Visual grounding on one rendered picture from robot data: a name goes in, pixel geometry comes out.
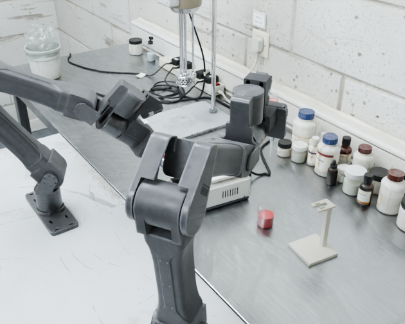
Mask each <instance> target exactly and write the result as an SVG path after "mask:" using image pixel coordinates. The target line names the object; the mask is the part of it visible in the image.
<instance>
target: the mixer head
mask: <svg viewBox="0 0 405 324"><path fill-rule="evenodd" d="M156 2H157V3H159V4H161V5H164V6H166V7H169V8H170V9H171V10H172V11H173V12H174V13H177V14H192V13H195V12H196V11H198V9H200V6H201V5H202V0H156Z"/></svg>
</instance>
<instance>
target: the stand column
mask: <svg viewBox="0 0 405 324"><path fill-rule="evenodd" d="M216 41H217V0H212V29H211V108H210V109H209V112H210V113H217V108H215V85H216Z"/></svg>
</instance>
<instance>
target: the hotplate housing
mask: <svg viewBox="0 0 405 324"><path fill-rule="evenodd" d="M250 185H251V178H250V177H249V176H248V177H244V178H238V177H233V178H230V179H226V180H223V181H219V182H216V183H211V186H210V192H209V196H208V202H207V207H206V210H210V209H213V208H217V207H220V206H224V205H227V204H231V203H235V202H237V201H241V200H244V199H248V198H249V195H250Z"/></svg>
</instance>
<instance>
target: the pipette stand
mask: <svg viewBox="0 0 405 324"><path fill-rule="evenodd" d="M323 204H325V206H322V207H319V208H317V209H316V211H317V212H318V213H321V212H324V214H323V222H322V227H321V235H320V236H319V235H317V234H316V233H315V234H313V235H310V236H308V237H305V238H301V239H299V240H296V241H294V242H290V243H289V244H288V246H289V247H290V248H291V249H292V250H293V251H294V252H295V253H296V254H297V255H298V256H299V257H300V258H301V259H302V260H303V261H304V262H305V263H306V264H307V265H308V266H309V267H310V266H313V265H315V264H318V263H320V262H323V261H325V260H328V259H330V258H333V257H336V256H337V255H338V253H337V252H336V251H335V250H334V249H333V248H332V247H330V246H329V245H328V244H327V238H328V233H329V226H330V218H331V213H332V209H333V208H335V207H336V205H334V204H333V203H332V202H330V201H329V200H328V199H324V200H321V201H318V202H314V203H311V204H310V206H311V207H312V208H315V207H317V206H321V205H323Z"/></svg>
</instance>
